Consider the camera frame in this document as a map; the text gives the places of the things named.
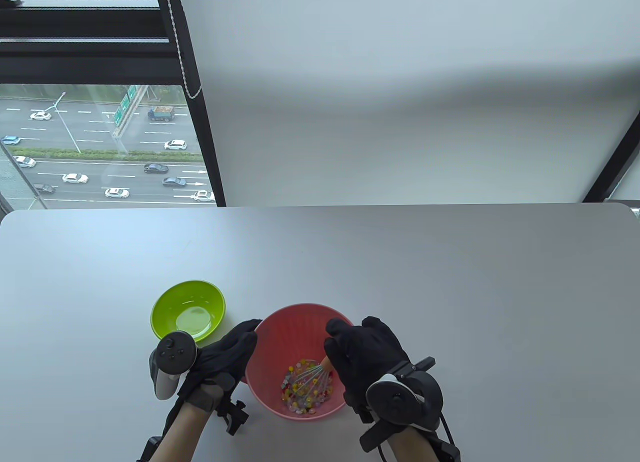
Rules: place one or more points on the person's right hand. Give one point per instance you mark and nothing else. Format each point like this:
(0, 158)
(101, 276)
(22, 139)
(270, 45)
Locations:
(365, 354)

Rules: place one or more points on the person's left hand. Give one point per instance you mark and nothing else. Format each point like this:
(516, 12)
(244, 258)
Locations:
(220, 357)

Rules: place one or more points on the green plastic bowl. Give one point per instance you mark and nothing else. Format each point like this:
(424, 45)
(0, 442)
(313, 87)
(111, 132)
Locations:
(185, 299)

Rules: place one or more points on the pink salad bowl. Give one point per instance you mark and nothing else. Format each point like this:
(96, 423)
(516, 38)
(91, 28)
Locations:
(285, 332)

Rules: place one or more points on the pile of colourful plastic decorations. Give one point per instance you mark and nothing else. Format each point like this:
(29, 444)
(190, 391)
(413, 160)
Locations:
(305, 394)

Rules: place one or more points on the person's left forearm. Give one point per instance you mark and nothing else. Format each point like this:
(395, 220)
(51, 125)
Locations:
(177, 437)

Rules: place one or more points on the person's right forearm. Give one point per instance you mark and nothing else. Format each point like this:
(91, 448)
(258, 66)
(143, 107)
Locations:
(410, 447)

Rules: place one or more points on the black and white left controller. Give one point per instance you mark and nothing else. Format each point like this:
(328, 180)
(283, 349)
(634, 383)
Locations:
(172, 354)

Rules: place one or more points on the black and white controller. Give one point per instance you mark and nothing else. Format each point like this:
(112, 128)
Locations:
(172, 354)
(400, 399)

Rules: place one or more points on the black and white right controller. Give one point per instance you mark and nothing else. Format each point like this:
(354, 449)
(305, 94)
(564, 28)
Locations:
(400, 399)

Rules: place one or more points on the white roller blind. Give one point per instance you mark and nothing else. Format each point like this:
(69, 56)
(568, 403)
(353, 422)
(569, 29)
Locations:
(400, 107)

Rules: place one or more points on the black clamp bracket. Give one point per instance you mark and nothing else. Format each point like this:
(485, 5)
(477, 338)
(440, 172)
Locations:
(232, 417)

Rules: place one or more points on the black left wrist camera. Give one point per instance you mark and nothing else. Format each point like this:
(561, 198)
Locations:
(150, 449)

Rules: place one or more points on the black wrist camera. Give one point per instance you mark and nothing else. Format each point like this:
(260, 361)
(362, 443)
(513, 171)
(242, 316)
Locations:
(150, 449)
(446, 452)

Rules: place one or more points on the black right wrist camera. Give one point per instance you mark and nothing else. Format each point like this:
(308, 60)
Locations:
(446, 452)

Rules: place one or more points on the black window frame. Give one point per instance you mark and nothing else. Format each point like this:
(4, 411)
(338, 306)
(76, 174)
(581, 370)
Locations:
(75, 47)
(615, 167)

